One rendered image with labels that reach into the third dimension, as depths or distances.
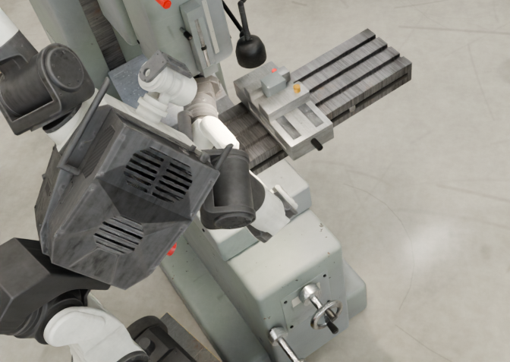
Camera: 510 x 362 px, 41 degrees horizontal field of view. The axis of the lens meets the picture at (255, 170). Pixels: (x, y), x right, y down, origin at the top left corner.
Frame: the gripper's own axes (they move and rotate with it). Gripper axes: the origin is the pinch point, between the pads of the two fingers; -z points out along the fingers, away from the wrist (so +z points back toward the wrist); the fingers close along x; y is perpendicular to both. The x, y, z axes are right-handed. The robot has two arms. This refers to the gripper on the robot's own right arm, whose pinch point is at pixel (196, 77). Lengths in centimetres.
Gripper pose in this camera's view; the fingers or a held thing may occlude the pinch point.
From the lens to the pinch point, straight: 192.1
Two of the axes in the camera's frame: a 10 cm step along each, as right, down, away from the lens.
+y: 1.5, 6.2, 7.7
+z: 1.4, 7.6, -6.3
